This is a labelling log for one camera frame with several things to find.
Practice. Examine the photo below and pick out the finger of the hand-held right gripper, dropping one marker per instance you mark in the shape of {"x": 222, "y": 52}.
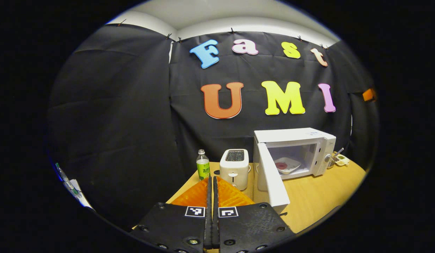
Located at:
{"x": 369, "y": 95}

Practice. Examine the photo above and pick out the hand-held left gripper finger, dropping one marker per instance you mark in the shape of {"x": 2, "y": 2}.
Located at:
{"x": 209, "y": 225}
{"x": 215, "y": 225}

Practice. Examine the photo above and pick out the white microwave oven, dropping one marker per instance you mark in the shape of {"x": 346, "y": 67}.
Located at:
{"x": 291, "y": 135}

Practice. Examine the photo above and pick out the pink round meat slice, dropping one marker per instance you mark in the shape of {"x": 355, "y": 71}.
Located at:
{"x": 281, "y": 166}

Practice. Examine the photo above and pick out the white square plate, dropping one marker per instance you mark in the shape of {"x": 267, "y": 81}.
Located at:
{"x": 292, "y": 166}

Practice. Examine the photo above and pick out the green label drink bottle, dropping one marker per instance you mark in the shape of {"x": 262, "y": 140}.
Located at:
{"x": 203, "y": 170}

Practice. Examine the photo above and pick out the white toaster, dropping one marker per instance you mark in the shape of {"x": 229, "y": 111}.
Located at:
{"x": 235, "y": 172}

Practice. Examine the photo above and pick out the white divided dish of beans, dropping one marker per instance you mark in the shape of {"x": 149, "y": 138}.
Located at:
{"x": 343, "y": 161}

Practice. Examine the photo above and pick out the white paper sheets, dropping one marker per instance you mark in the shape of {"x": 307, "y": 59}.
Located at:
{"x": 82, "y": 198}

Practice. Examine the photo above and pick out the black backdrop cloth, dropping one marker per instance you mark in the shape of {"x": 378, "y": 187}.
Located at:
{"x": 115, "y": 123}

